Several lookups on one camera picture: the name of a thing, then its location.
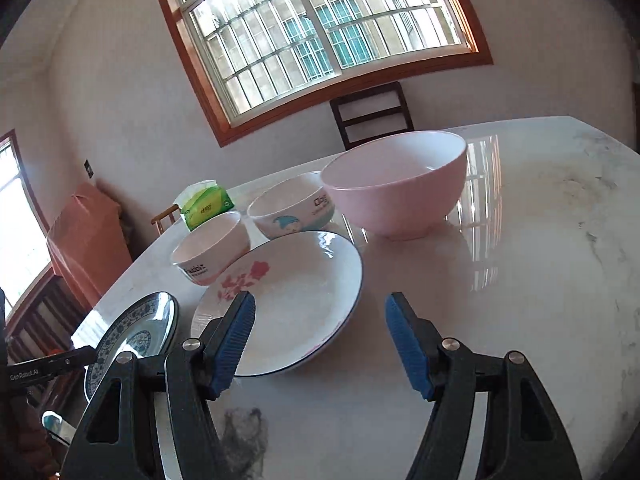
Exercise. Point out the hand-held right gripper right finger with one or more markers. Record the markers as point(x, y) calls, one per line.
point(405, 345)

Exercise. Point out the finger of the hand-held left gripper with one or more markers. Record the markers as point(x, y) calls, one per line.
point(45, 366)

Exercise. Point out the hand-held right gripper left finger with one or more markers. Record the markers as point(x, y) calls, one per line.
point(235, 345)

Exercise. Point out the white plate pink flower print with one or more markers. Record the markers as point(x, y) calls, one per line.
point(300, 290)

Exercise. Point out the blue patterned plate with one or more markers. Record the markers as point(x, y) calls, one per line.
point(145, 320)

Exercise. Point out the large pink bowl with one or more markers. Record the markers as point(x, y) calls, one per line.
point(400, 200)

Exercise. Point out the white bowl blue cartoon print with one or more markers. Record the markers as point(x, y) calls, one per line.
point(295, 210)

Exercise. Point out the small white bowl pink print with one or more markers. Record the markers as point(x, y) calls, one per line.
point(210, 255)

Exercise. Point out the orange covered box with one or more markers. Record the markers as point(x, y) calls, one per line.
point(85, 240)

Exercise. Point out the green tissue pack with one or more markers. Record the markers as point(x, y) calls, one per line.
point(205, 207)

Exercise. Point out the light wooden chair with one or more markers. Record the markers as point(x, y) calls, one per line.
point(162, 220)

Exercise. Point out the narrow wooden framed window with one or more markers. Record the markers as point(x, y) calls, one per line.
point(15, 220)

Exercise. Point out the dark wooden chair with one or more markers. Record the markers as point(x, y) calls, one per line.
point(370, 97)

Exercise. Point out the large wooden framed window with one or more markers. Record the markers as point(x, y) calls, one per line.
point(300, 35)

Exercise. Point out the black wall switch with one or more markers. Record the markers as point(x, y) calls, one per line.
point(89, 168)

